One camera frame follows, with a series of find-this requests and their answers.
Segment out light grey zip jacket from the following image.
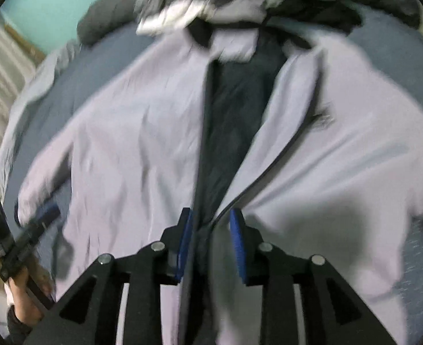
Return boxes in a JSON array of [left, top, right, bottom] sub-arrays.
[[18, 12, 423, 344]]

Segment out person's left hand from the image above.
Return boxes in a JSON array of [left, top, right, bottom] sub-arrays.
[[9, 266, 53, 327]]

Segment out light grey blanket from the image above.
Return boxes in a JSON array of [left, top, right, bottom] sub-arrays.
[[0, 40, 81, 200]]

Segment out black garment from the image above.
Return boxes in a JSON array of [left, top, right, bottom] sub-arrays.
[[175, 0, 364, 49]]

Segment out white garment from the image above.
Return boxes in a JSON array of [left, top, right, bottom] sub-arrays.
[[136, 0, 216, 37]]

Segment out blue bed sheet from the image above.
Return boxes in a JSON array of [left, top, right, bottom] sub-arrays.
[[3, 6, 423, 344]]

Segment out wooden frame by curtain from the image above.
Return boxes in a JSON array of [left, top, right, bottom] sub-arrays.
[[3, 23, 46, 66]]

